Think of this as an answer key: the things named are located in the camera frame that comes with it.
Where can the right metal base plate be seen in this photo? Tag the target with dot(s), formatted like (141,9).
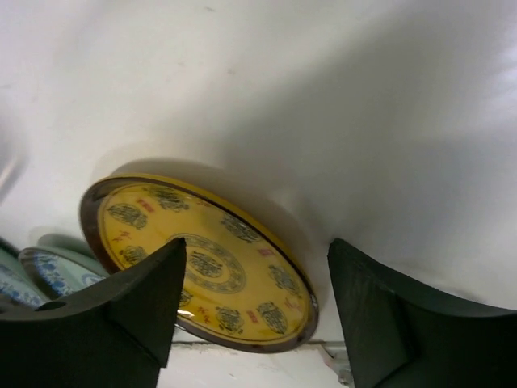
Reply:
(336,358)

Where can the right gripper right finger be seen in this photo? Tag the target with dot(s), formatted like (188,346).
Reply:
(399,332)

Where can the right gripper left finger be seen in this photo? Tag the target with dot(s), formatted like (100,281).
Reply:
(115,333)

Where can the yellow patterned plate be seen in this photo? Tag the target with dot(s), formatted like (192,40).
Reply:
(243,287)

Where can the teal patterned plate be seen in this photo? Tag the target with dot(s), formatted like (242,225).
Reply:
(60,265)
(16,286)

